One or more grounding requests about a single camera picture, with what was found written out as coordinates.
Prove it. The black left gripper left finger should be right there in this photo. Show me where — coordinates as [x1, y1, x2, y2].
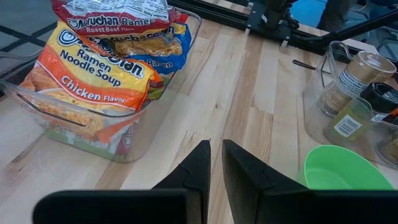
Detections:
[32, 139, 211, 224]

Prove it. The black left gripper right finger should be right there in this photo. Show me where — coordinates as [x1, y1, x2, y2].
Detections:
[221, 139, 398, 224]

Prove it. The pink ramen noodle packet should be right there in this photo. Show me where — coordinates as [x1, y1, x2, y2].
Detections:
[51, 0, 180, 37]
[116, 124, 136, 156]

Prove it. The black lid spice jar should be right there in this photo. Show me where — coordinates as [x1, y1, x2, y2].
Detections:
[323, 82, 398, 147]

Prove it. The blue noodle packet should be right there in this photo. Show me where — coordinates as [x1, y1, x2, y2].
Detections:
[90, 23, 193, 75]

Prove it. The tan lid seasoning jar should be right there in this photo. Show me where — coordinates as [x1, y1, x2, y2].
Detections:
[320, 50, 397, 118]

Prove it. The pile of snack packets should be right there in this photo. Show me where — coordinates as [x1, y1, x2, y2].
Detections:
[172, 11, 190, 26]

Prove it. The short clear plastic bin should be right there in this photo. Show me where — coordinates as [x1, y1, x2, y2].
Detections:
[0, 7, 203, 163]

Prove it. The green plastic bowl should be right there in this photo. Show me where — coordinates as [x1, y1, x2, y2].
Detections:
[297, 144, 396, 191]

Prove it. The long clear plastic bin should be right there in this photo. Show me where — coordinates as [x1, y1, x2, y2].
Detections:
[303, 40, 398, 170]

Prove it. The person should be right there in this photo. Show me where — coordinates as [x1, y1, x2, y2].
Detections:
[317, 0, 358, 32]

